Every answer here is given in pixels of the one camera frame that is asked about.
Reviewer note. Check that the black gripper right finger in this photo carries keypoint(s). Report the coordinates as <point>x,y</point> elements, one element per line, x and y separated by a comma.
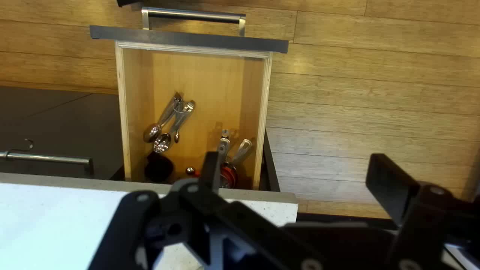
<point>430,219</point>

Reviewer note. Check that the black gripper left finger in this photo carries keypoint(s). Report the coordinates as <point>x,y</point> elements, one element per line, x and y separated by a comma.
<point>235,234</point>

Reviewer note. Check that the red measuring cup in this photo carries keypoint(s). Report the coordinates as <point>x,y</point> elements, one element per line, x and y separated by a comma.
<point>229,174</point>

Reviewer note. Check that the black round utensil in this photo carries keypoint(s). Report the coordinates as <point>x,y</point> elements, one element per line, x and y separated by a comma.
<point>160,166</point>

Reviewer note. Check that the silver table spoon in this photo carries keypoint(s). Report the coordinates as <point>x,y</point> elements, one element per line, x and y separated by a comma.
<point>184,112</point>
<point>166,120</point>

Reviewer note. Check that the wooden drawer with grey front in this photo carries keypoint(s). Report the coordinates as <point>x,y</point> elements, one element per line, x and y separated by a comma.
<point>211,84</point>

